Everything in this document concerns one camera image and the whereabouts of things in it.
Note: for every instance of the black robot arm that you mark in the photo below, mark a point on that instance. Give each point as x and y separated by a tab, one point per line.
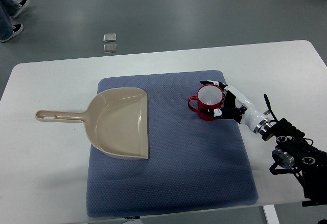
295	154

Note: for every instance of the lower metal floor plate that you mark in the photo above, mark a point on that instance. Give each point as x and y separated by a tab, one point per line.
109	48

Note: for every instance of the white table leg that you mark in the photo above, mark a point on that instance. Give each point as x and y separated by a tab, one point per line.
270	214

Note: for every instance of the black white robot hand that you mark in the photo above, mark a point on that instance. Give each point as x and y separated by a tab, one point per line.
238	107

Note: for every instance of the black white sneaker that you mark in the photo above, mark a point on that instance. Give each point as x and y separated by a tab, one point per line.
17	28
21	6

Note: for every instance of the black white sneaker upper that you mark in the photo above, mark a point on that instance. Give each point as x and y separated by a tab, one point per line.
21	6

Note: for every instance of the beige plastic dustpan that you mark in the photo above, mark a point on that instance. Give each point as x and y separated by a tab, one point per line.
116	122

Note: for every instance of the metal floor plate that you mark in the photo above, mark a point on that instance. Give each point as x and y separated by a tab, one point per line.
109	48
109	37

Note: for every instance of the upper metal floor plate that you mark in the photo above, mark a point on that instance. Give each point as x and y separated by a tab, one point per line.
109	37

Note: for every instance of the person leg in jeans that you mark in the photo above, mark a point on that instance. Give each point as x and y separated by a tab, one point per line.
8	9

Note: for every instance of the black white sneaker lower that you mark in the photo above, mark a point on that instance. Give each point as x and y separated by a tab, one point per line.
17	28

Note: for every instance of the blue fabric mat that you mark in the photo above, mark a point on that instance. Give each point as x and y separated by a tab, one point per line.
193	164

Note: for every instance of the red plastic cup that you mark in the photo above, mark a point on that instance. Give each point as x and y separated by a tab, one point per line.
209	96

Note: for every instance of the black table control panel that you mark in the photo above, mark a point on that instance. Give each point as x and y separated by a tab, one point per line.
309	203

